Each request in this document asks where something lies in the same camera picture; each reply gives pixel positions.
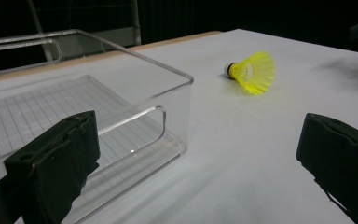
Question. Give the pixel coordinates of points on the clear plastic bin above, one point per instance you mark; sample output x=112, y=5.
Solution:
x=84, y=102

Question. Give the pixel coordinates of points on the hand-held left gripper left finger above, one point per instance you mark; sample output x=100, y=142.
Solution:
x=52, y=165

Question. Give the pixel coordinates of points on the yellow shuttlecock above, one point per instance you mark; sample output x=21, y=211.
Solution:
x=254, y=72

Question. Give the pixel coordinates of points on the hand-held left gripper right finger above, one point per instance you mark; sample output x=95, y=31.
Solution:
x=341, y=158

